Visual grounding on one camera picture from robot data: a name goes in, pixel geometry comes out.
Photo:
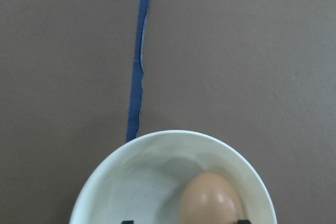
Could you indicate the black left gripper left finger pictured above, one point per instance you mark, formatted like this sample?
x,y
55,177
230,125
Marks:
x,y
128,222

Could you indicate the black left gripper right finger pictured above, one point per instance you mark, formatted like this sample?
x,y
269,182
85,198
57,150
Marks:
x,y
243,221

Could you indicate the brown egg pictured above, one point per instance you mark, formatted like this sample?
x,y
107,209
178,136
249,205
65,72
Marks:
x,y
210,198

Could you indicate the blue tape strip lengthwise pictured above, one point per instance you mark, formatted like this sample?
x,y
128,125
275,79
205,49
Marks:
x,y
136,94

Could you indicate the white round bowl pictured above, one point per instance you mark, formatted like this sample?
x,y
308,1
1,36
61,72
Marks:
x,y
143,180

